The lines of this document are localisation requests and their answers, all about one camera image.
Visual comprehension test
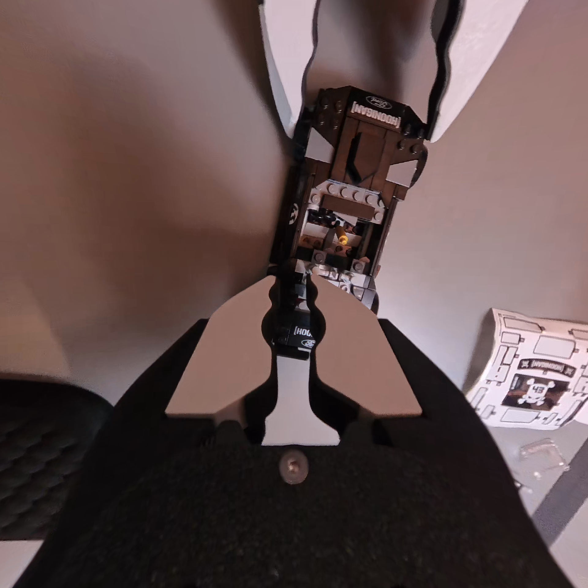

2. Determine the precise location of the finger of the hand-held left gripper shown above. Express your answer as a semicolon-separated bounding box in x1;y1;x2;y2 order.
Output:
258;0;320;138
427;0;529;141

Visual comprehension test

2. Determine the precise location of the black office chair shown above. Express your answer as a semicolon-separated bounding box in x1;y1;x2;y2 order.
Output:
0;374;115;540

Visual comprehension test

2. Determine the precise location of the white sticker sheet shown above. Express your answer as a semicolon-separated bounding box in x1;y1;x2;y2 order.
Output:
464;308;588;430

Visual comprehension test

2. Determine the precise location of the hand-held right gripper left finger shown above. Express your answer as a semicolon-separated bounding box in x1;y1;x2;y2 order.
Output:
164;275;288;446

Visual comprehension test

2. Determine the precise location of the black lego car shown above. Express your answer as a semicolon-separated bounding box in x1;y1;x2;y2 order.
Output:
269;85;430;364

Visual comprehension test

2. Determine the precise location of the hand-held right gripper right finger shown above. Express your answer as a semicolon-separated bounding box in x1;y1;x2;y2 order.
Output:
303;275;424;446

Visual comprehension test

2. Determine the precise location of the small clear lego piece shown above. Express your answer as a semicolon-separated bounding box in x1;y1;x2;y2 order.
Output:
519;439;570;478

